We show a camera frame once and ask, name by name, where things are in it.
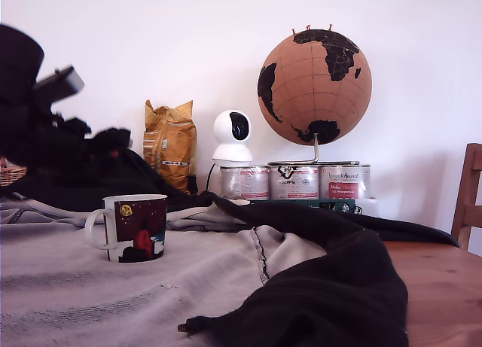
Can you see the dark green flat box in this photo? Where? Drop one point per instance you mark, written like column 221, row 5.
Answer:
column 301, row 203

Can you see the white round security camera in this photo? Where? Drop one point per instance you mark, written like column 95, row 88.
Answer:
column 231, row 151

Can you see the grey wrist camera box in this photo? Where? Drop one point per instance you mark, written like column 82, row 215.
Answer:
column 62, row 83

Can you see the silver tin with black logo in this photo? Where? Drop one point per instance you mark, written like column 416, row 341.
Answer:
column 294, row 183

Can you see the black and grey sweatshirt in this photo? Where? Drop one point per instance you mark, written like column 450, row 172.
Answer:
column 331, row 287

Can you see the silver tin with script label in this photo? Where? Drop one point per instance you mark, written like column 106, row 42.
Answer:
column 343, row 181

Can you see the red picture coffee mug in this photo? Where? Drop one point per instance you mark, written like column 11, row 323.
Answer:
column 141, row 226

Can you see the white box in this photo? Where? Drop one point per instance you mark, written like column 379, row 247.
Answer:
column 370, row 207

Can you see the silver tin with red label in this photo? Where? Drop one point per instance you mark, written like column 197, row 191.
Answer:
column 244, row 183

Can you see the wooden chair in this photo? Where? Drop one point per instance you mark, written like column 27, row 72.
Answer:
column 468, row 204

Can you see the yellow coffee bag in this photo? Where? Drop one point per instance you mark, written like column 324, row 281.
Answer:
column 171, row 147

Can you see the cork globe with metal stand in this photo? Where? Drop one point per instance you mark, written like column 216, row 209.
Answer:
column 316, row 91

